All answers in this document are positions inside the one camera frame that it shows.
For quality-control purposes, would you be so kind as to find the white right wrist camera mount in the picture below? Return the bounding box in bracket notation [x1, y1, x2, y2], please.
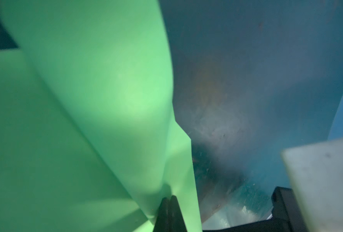
[281, 138, 343, 232]

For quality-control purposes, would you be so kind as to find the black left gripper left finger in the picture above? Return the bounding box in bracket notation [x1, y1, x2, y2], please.
[153, 198, 170, 232]

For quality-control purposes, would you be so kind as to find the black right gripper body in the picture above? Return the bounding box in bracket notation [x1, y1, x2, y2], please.
[203, 186, 308, 232]

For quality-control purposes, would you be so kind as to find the green square paper sheet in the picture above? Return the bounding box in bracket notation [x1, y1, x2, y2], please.
[0, 1, 202, 232]

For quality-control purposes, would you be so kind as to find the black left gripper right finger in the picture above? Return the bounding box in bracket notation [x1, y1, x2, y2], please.
[169, 195, 187, 232]

